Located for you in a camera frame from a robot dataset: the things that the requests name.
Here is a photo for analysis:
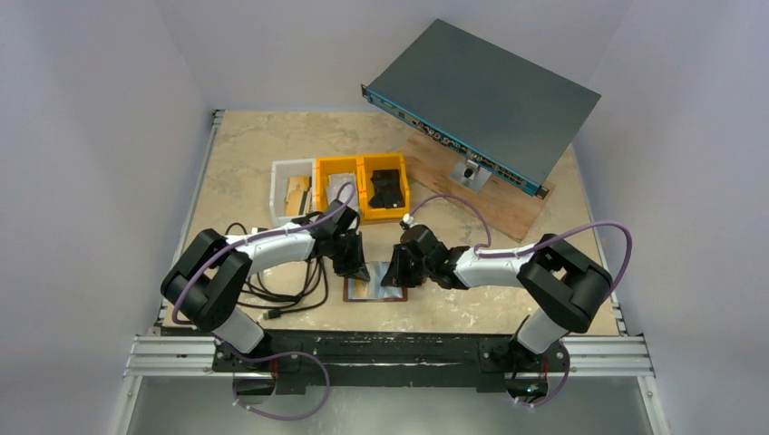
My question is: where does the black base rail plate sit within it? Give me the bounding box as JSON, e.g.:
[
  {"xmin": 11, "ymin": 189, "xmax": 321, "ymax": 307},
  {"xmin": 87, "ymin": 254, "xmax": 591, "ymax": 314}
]
[{"xmin": 213, "ymin": 329, "xmax": 570, "ymax": 399}]

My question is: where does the brown leather card holder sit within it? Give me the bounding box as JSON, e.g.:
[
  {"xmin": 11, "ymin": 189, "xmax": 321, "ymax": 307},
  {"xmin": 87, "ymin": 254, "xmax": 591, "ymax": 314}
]
[{"xmin": 343, "ymin": 262, "xmax": 408, "ymax": 303}]

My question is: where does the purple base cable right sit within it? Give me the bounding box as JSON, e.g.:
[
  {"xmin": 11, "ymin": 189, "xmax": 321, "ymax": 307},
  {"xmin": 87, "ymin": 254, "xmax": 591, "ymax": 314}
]
[{"xmin": 511, "ymin": 348, "xmax": 570, "ymax": 410}]

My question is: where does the yellow bin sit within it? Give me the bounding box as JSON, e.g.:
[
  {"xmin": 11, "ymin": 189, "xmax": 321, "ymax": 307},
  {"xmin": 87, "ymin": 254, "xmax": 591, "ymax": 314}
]
[
  {"xmin": 313, "ymin": 156, "xmax": 363, "ymax": 216},
  {"xmin": 357, "ymin": 152, "xmax": 411, "ymax": 222}
]

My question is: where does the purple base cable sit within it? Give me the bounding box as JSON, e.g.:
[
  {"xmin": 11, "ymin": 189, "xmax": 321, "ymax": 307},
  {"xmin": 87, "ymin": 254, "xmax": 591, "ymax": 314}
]
[
  {"xmin": 231, "ymin": 353, "xmax": 333, "ymax": 422},
  {"xmin": 511, "ymin": 348, "xmax": 570, "ymax": 410}
]

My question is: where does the metal bracket with knob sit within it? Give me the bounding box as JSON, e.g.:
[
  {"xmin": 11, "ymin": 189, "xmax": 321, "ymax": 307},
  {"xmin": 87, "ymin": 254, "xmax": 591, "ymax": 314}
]
[{"xmin": 450, "ymin": 159, "xmax": 492, "ymax": 192}]

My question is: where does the aluminium frame rail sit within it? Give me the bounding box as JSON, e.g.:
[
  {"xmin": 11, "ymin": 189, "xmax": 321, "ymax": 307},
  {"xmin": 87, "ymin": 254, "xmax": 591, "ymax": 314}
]
[{"xmin": 123, "ymin": 336, "xmax": 656, "ymax": 377}]

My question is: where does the blue grey network switch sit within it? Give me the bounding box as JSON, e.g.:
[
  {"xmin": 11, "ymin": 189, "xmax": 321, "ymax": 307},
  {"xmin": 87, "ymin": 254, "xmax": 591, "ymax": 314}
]
[{"xmin": 361, "ymin": 19, "xmax": 601, "ymax": 198}]

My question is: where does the yellow bin right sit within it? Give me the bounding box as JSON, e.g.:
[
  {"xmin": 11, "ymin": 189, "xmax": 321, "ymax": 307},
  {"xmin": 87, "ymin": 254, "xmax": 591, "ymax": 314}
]
[{"xmin": 357, "ymin": 152, "xmax": 411, "ymax": 222}]

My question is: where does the gold cards stack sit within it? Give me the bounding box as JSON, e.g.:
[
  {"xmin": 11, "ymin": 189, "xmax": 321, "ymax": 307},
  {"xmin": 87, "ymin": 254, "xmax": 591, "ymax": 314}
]
[{"xmin": 285, "ymin": 176, "xmax": 312, "ymax": 216}]

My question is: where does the yellow bin left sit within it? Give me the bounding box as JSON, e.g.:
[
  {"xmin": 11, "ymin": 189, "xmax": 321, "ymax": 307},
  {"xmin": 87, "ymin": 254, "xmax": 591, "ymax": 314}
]
[{"xmin": 313, "ymin": 156, "xmax": 363, "ymax": 216}]

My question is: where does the white plastic bin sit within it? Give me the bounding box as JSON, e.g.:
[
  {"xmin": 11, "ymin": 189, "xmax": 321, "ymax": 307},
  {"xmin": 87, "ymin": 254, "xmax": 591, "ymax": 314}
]
[{"xmin": 269, "ymin": 159, "xmax": 316, "ymax": 227}]

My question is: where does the black cards stack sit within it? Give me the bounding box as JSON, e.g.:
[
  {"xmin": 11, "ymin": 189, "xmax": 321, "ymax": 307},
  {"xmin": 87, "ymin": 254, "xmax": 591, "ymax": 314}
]
[{"xmin": 368, "ymin": 169, "xmax": 404, "ymax": 209}]

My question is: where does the wooden board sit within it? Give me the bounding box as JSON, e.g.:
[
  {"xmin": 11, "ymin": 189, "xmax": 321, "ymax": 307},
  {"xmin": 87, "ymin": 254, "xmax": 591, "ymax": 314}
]
[{"xmin": 402, "ymin": 132, "xmax": 556, "ymax": 242}]

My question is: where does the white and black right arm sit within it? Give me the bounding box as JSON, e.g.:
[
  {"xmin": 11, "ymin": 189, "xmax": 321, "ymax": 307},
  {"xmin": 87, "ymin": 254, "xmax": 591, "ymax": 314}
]
[{"xmin": 380, "ymin": 225, "xmax": 614, "ymax": 369}]

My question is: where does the black usb cable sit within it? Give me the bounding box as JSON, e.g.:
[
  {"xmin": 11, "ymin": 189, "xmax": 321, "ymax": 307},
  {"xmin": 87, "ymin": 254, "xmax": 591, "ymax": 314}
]
[{"xmin": 225, "ymin": 222, "xmax": 330, "ymax": 323}]

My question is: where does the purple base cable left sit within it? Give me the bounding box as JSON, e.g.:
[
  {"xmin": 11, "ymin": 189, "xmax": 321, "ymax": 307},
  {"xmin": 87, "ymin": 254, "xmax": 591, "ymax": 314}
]
[{"xmin": 231, "ymin": 353, "xmax": 333, "ymax": 422}]

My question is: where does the silver cards stack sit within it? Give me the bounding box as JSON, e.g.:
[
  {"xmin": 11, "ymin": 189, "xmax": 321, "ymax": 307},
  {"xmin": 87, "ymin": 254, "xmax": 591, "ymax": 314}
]
[{"xmin": 326, "ymin": 173, "xmax": 359, "ymax": 209}]

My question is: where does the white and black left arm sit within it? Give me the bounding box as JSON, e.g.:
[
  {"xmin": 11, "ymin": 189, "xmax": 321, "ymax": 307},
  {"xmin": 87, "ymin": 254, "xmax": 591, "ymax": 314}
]
[{"xmin": 160, "ymin": 200, "xmax": 369, "ymax": 371}]

